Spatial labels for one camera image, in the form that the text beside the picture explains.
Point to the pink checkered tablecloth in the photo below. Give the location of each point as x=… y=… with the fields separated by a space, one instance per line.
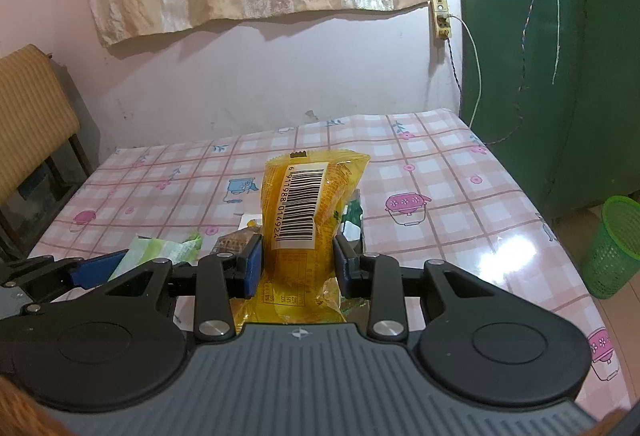
x=431 y=190

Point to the wooden chair with woven cushion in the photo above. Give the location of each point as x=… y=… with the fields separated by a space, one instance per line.
x=36 y=120

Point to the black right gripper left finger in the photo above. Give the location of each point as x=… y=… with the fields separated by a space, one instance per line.
x=220 y=277

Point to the orange yellow crinkly snack bag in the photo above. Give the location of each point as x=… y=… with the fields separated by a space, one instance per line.
x=304 y=195

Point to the light green snack packet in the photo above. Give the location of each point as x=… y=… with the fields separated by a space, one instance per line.
x=144 y=249

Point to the cardboard box with flaps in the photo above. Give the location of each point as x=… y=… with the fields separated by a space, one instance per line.
x=244 y=274

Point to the brown white boxy snack packet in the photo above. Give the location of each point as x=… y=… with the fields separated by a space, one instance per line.
x=235 y=242

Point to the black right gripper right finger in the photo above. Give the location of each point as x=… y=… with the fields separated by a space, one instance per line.
x=377 y=279

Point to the green plastic waste basket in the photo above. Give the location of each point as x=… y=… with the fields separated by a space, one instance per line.
x=613 y=256

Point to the green white snack packet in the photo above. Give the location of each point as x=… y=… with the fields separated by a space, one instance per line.
x=351 y=222

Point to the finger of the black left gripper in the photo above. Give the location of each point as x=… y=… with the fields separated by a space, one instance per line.
x=82 y=272
x=145 y=284

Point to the yellow wall power socket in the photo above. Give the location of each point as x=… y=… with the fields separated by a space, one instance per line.
x=441 y=19

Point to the green wooden door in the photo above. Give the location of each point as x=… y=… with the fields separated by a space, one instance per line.
x=552 y=87

